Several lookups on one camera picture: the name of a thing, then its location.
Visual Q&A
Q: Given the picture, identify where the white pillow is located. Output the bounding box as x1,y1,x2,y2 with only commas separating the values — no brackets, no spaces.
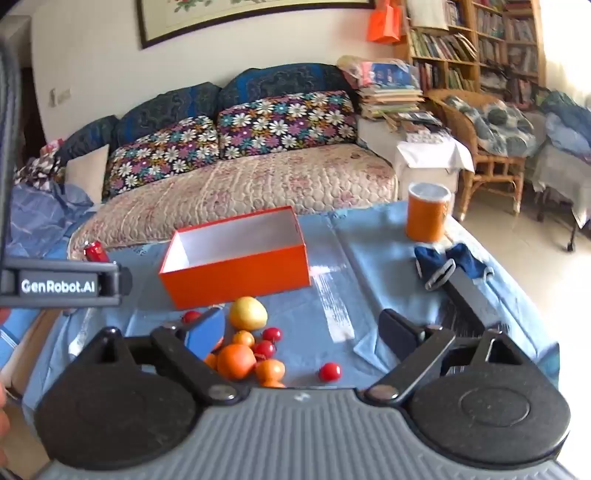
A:
65,144,110,204

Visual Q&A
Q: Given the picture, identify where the blue and white chair cushion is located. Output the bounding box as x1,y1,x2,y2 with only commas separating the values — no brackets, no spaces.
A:
450,95,539,155

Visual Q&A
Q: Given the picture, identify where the crumpled blue sheet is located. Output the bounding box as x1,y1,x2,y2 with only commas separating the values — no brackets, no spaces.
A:
9,182,98,259

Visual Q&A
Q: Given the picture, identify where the light blue tablecloth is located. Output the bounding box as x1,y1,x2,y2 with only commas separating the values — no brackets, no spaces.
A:
21,203,561,416

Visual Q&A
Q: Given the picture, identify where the stack of books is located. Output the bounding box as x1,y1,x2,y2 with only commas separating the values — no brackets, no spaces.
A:
355,85,426,121

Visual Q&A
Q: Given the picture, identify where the plastic bag with blue packet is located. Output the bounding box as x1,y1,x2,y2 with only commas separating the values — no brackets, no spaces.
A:
337,55,421,90

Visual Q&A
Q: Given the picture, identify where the framed painting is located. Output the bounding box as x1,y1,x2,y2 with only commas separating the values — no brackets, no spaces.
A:
137,0,376,50

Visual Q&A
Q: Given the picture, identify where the orange cylindrical canister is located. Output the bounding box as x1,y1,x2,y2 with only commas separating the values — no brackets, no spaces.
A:
405,182,452,243

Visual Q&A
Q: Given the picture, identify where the wooden bookshelf with books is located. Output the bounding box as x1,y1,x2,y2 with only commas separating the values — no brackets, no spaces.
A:
402,0,546,104

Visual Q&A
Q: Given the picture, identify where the blue sock with white trim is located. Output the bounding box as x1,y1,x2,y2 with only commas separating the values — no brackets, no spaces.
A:
414,242,495,291

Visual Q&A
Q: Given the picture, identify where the orange cardboard box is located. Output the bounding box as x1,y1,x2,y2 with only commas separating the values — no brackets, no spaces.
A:
158,206,311,310

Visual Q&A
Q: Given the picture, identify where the beige quilted sofa cover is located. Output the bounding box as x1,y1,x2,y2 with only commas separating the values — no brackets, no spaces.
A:
67,148,400,252

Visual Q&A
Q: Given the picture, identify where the white cloth covered cabinet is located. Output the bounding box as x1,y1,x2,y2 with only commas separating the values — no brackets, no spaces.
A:
358,117,475,204

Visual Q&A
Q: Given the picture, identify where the large orange tomato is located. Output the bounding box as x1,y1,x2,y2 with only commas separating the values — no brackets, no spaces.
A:
217,344,257,380

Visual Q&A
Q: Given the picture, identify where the dark blue patterned cushion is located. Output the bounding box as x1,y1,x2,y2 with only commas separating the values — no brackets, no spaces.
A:
218,63,358,112
58,115,121,162
113,82,222,146

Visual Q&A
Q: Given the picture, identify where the wicker armchair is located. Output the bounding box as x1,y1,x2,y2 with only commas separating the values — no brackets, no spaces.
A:
427,90,527,222

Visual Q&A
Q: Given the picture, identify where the yellow apple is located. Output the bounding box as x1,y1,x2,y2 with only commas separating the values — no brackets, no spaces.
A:
229,296,269,330

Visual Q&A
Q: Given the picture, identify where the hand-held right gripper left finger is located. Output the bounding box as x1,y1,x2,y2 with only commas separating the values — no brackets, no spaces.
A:
88,307,252,408

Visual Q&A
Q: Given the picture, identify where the orange paper bag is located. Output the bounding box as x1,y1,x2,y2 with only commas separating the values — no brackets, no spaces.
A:
367,0,402,44

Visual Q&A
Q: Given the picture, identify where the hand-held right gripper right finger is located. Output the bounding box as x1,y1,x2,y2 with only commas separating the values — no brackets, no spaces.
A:
355,308,525,407

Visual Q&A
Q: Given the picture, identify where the black and white patterned cloth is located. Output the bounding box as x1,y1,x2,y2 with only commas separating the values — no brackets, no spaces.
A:
14,143,65,190

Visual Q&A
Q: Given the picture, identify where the floral patterned pillow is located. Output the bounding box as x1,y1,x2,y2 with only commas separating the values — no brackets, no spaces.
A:
104,115,222,197
217,91,358,160

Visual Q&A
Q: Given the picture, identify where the cot with blue clothes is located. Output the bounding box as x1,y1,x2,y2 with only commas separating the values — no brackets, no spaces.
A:
531,90,591,252

